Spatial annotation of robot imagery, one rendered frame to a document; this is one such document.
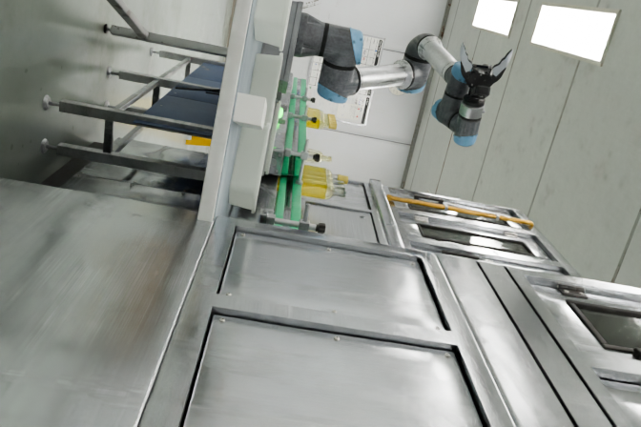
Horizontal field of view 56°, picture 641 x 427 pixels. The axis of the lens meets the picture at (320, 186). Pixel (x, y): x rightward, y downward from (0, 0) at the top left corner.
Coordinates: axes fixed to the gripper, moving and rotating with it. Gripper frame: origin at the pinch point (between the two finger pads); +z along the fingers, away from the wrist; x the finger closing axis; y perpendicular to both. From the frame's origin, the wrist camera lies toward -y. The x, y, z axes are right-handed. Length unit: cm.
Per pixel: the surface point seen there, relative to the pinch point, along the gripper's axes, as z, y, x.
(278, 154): -47, -6, -63
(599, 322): -22, -87, 24
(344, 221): -80, 5, -37
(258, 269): -11, -101, -43
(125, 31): -38, 60, -150
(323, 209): -82, 13, -47
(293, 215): -48, -36, -50
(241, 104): 7, -71, -56
